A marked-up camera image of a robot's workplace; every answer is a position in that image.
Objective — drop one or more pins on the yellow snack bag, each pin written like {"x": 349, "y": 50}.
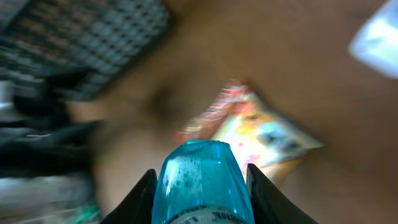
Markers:
{"x": 259, "y": 135}

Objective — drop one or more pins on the teal mouthwash bottle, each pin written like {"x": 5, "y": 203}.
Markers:
{"x": 201, "y": 182}

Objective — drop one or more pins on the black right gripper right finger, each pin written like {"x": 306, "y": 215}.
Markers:
{"x": 269, "y": 204}

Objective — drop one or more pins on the red orange snack packet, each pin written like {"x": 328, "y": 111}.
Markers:
{"x": 206, "y": 124}

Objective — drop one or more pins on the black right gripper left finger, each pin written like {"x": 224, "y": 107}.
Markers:
{"x": 136, "y": 207}

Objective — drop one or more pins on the gray plastic shopping basket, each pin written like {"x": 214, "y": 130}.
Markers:
{"x": 96, "y": 39}

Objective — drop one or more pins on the white barcode scanner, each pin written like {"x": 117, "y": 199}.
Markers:
{"x": 375, "y": 44}

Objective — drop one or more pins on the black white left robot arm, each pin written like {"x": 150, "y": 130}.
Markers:
{"x": 46, "y": 172}

